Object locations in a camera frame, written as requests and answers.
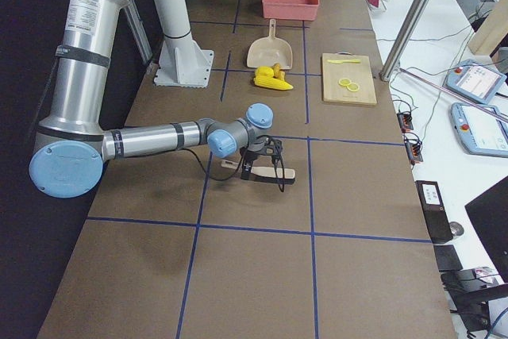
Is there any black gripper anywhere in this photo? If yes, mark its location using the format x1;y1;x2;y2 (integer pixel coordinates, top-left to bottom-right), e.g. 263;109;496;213
241;137;267;179

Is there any beige hand brush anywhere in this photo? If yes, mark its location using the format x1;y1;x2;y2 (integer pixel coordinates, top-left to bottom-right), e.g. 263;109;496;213
243;166;296;184

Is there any beige dustpan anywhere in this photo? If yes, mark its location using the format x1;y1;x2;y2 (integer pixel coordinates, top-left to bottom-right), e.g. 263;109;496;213
246;19;293;69

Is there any yellow toy corn cob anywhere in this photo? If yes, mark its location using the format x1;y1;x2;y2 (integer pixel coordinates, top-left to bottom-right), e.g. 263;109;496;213
253;75;293;91

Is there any yellow toy pepper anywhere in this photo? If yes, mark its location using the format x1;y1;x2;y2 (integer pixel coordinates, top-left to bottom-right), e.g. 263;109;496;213
255;66;274;78

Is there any orange toy ginger root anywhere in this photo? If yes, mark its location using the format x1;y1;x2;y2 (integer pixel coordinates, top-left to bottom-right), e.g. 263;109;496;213
272;63;285;80

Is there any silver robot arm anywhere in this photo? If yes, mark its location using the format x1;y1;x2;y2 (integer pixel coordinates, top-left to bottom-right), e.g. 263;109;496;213
29;0;273;198

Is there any pink plastic bin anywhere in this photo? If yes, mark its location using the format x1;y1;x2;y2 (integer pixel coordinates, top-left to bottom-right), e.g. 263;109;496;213
262;0;320;21

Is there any yellow plastic knife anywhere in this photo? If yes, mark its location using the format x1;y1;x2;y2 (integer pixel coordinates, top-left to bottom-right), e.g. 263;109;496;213
326;59;361;64

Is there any lemon slice far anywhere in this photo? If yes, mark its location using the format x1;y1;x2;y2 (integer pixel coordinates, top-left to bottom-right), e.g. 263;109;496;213
338;78;352;87

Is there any lemon slice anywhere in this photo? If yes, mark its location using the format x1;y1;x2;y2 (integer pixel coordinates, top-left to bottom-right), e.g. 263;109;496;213
346;83;360;92
338;78;352;87

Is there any wooden cutting board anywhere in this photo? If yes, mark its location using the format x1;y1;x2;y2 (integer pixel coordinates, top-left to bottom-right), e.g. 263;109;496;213
321;53;377;106

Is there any lemon slice near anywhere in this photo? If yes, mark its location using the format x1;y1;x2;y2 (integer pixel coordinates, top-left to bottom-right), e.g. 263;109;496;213
346;83;360;92

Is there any orange connector box far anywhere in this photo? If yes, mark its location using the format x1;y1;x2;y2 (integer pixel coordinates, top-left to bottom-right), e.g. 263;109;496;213
397;111;414;133

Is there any orange connector box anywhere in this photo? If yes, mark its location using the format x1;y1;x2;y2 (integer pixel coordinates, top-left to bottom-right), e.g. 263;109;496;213
397;111;414;133
404;137;423;165

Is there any orange connector box near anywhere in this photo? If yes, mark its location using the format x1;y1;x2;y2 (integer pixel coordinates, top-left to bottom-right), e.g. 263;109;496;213
404;137;423;165

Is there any black box with label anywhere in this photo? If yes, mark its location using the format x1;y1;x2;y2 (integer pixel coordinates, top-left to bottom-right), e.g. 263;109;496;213
415;180;453;244

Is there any far teach pendant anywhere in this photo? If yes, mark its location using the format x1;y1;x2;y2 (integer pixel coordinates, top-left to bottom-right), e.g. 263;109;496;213
444;60;506;104

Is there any teach pendant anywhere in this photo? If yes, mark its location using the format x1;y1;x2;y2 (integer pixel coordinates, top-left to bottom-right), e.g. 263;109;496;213
450;102;507;158
444;60;506;104

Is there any near teach pendant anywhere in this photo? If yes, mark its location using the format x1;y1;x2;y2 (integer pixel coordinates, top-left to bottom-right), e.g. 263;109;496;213
450;102;507;158

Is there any black monitor corner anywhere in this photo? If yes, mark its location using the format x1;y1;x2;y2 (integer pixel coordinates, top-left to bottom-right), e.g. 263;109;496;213
465;183;507;282

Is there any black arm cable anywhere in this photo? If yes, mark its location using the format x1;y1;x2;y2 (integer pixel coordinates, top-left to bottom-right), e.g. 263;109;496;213
180;136;287;194

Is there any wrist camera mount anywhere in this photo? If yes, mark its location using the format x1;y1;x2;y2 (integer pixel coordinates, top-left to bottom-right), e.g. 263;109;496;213
261;137;283;157

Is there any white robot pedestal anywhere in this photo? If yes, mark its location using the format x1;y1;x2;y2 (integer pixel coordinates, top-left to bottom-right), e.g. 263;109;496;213
154;0;214;88

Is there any aluminium frame post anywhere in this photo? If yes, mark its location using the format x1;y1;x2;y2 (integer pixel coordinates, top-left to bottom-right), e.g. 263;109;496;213
379;0;429;82

